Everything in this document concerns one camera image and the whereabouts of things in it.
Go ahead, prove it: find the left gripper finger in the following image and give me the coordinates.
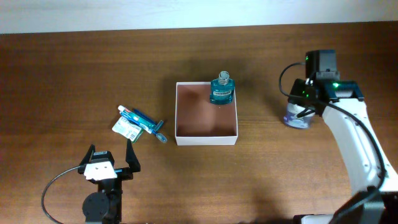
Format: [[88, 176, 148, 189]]
[[80, 144, 95, 166], [126, 139, 141, 172]]

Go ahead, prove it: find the clear pump soap bottle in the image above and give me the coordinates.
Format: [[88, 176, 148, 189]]
[[284, 103, 315, 129]]

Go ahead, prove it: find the blue white toothbrush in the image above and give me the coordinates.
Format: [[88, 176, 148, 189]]
[[120, 112, 167, 143]]

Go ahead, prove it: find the blue disposable razor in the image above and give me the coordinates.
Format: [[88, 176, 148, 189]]
[[133, 109, 164, 132]]

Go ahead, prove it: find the teal mouthwash bottle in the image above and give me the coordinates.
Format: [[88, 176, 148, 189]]
[[210, 71, 235, 105]]

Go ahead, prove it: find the toothpaste tube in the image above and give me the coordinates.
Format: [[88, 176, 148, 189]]
[[118, 105, 140, 122]]

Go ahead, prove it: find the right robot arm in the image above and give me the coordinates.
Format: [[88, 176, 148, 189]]
[[284, 50, 397, 223]]

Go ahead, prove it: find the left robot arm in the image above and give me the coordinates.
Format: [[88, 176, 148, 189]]
[[78, 139, 141, 224]]

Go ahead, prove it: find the white cardboard box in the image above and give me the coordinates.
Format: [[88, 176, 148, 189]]
[[174, 82, 239, 146]]

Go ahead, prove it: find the left black cable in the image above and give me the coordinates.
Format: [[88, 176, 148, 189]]
[[40, 164, 85, 224]]

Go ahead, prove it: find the black cable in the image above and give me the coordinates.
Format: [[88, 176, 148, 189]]
[[278, 62, 387, 191], [40, 164, 85, 224]]

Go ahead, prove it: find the right black cable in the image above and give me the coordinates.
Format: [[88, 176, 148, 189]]
[[278, 62, 387, 191]]

